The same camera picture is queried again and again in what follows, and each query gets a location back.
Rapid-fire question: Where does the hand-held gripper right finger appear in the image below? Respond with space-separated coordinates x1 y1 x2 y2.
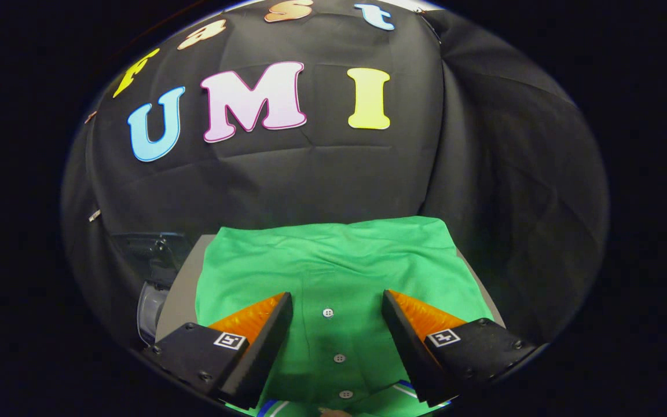
382 289 538 406

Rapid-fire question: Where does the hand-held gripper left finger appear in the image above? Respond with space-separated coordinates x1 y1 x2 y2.
144 291 294 411

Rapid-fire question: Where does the green polo shirt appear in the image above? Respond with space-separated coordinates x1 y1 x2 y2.
195 216 493 417

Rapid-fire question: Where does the small grey washing machine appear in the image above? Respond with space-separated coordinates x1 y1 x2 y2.
111 232 195 347

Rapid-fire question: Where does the grey box appliance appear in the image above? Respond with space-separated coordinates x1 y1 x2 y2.
156 233 506 342

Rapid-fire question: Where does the black backdrop cloth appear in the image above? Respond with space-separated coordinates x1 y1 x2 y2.
60 0 611 348

